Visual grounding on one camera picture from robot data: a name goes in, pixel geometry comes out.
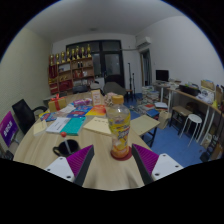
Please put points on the red-tipped stick in mug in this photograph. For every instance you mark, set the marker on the red-tipped stick in mug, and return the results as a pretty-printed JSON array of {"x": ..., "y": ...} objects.
[{"x": 63, "y": 134}]

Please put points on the beige notebook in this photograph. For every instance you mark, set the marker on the beige notebook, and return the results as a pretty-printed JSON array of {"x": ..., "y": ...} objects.
[{"x": 97, "y": 126}]

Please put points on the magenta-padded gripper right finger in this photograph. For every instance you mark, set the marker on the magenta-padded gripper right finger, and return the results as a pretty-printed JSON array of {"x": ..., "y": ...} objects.
[{"x": 163, "y": 166}]

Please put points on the beige paper bag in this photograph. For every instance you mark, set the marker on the beige paper bag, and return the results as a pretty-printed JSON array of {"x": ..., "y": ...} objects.
[{"x": 164, "y": 119}]

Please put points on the upright orange carton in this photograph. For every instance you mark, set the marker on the upright orange carton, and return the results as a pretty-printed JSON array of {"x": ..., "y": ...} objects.
[{"x": 96, "y": 97}]

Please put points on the cream notepad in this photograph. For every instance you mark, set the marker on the cream notepad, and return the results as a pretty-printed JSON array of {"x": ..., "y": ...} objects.
[{"x": 40, "y": 127}]

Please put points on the black mug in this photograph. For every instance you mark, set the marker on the black mug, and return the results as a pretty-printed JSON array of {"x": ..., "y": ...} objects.
[{"x": 61, "y": 149}]

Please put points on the grey-brown armchair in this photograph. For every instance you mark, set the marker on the grey-brown armchair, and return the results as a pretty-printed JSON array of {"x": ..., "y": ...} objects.
[{"x": 114, "y": 88}]

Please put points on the yellow-labelled drink bottle orange cap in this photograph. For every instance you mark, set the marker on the yellow-labelled drink bottle orange cap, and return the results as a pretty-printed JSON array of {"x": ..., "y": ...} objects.
[{"x": 119, "y": 130}]

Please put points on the wooden shelf unit with trophies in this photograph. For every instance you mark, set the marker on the wooden shelf unit with trophies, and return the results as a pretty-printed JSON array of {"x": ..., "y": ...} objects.
[{"x": 71, "y": 71}]

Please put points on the black computer monitor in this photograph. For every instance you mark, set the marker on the black computer monitor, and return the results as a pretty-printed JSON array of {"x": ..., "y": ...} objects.
[{"x": 162, "y": 75}]

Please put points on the dark framed glass door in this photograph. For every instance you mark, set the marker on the dark framed glass door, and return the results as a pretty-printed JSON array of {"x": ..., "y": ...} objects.
[{"x": 111, "y": 63}]

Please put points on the white wall air conditioner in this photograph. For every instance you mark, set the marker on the white wall air conditioner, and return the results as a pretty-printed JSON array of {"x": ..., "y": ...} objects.
[{"x": 143, "y": 42}]

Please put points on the black office chair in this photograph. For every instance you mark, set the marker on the black office chair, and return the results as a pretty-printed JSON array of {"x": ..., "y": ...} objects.
[{"x": 23, "y": 115}]

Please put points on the yellow gift box red ribbon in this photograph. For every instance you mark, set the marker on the yellow gift box red ribbon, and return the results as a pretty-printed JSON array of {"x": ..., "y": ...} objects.
[{"x": 57, "y": 105}]

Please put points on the small wooden side table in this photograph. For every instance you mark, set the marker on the small wooden side table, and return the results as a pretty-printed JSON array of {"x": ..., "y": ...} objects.
[{"x": 144, "y": 124}]

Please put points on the white round stool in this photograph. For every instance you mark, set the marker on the white round stool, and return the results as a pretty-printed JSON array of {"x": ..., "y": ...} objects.
[{"x": 194, "y": 118}]

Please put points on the flat round red coaster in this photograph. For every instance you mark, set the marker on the flat round red coaster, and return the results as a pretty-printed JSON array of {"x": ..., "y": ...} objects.
[{"x": 129, "y": 155}]

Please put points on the brown wooden stool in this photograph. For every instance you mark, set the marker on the brown wooden stool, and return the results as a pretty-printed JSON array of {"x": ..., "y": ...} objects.
[{"x": 181, "y": 110}]

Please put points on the white booklet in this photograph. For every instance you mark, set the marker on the white booklet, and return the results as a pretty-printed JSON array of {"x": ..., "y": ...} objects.
[{"x": 57, "y": 125}]

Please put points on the teal book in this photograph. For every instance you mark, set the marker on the teal book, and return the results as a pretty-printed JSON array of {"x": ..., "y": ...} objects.
[{"x": 73, "y": 126}]

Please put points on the purple sign board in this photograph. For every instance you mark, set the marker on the purple sign board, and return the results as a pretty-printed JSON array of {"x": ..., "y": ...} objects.
[{"x": 8, "y": 128}]

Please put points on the long cluttered wall desk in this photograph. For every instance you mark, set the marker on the long cluttered wall desk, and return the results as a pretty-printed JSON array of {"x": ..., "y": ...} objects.
[{"x": 196, "y": 96}]

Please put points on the pink flowers in white pot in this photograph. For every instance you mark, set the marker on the pink flowers in white pot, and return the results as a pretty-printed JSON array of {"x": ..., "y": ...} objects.
[{"x": 109, "y": 99}]

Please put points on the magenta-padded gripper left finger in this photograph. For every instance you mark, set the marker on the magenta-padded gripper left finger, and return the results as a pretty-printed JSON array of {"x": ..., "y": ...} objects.
[{"x": 63, "y": 168}]

